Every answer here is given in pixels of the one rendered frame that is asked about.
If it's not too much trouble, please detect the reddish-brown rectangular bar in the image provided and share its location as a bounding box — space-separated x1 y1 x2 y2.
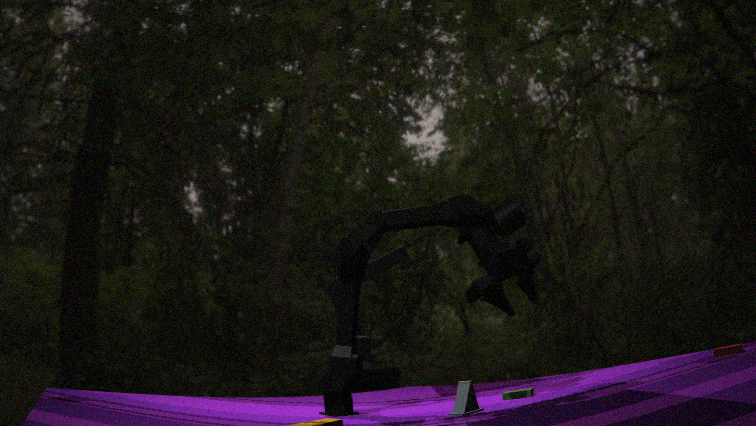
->
713 343 743 358

